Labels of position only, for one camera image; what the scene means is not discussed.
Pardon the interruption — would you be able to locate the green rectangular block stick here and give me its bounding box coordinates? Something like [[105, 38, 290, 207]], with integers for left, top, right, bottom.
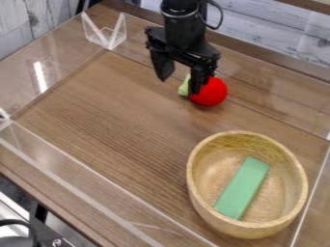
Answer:
[[212, 156, 270, 220]]

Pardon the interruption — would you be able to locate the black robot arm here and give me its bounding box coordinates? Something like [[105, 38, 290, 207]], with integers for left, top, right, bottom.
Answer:
[[144, 0, 224, 95]]

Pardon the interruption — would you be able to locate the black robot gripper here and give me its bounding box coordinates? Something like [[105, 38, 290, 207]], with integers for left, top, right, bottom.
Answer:
[[144, 26, 220, 95]]

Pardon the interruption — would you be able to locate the black metal table leg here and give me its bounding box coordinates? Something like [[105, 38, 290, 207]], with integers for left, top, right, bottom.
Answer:
[[33, 204, 48, 223]]

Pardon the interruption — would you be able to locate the red felt ball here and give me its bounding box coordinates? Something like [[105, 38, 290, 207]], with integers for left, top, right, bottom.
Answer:
[[189, 77, 228, 107]]

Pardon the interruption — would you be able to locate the clear acrylic corner bracket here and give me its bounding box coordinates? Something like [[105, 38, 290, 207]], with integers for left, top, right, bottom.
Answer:
[[81, 13, 127, 50]]

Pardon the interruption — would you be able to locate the small light green block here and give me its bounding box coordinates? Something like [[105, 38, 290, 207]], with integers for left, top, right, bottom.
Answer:
[[177, 74, 191, 96]]

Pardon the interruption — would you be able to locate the black cable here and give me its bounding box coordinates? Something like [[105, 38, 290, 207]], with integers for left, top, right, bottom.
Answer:
[[0, 218, 40, 247]]

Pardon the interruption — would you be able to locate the clear acrylic tray wall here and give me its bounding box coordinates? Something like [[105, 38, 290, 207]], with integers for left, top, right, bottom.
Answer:
[[0, 110, 216, 247]]

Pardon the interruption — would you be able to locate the brown wooden bowl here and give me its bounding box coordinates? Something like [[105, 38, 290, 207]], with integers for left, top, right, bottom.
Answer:
[[185, 130, 308, 239]]

